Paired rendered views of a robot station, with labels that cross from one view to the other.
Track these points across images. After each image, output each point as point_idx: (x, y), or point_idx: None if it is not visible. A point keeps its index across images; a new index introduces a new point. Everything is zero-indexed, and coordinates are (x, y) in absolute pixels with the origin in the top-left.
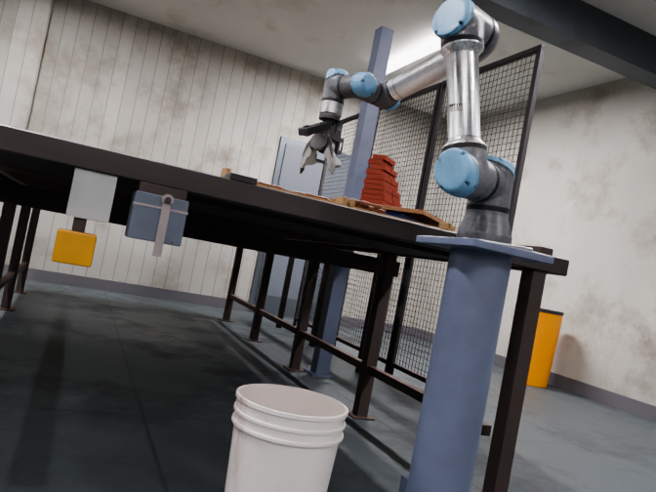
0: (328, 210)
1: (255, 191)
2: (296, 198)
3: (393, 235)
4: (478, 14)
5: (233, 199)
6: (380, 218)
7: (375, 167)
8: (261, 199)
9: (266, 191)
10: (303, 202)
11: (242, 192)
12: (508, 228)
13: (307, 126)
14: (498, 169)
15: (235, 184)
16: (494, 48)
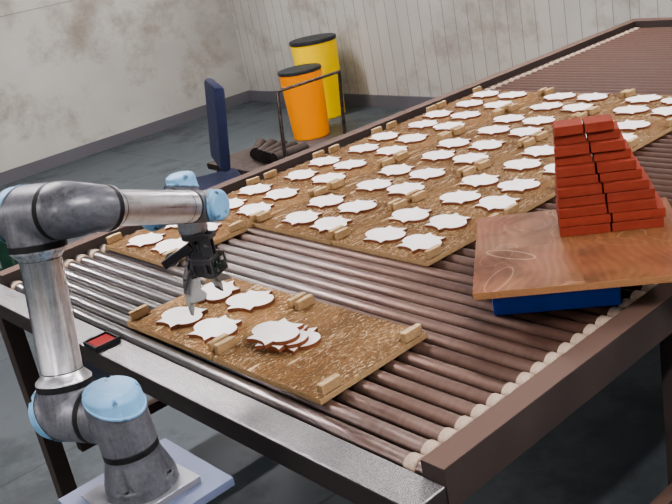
0: (142, 382)
1: (100, 359)
2: (121, 367)
3: (194, 418)
4: (5, 217)
5: (94, 365)
6: (177, 396)
7: (554, 149)
8: (105, 366)
9: (105, 359)
10: (126, 372)
11: (95, 359)
12: (116, 486)
13: (165, 257)
14: (78, 413)
15: (89, 352)
16: (66, 231)
